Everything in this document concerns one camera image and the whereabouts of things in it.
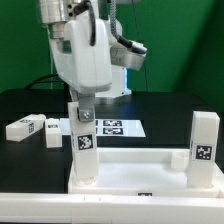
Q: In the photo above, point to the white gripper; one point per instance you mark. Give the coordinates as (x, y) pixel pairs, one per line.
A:
(87, 69)

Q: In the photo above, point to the white desk top panel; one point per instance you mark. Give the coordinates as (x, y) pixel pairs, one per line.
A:
(145, 172)

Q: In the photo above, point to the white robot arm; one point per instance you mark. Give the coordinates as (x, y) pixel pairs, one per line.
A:
(56, 13)

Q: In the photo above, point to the white tag sheet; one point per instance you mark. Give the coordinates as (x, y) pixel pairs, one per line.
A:
(121, 128)

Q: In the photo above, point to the white front fence bar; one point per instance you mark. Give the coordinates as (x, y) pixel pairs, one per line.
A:
(91, 209)

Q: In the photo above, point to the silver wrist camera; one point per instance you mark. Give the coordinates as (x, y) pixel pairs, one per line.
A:
(132, 58)

